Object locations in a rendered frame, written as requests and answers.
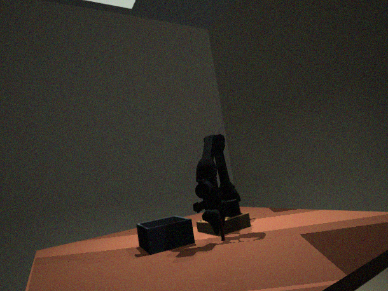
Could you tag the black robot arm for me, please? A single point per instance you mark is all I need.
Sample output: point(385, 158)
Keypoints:
point(206, 177)

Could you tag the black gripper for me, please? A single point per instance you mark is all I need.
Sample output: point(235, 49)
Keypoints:
point(216, 211)

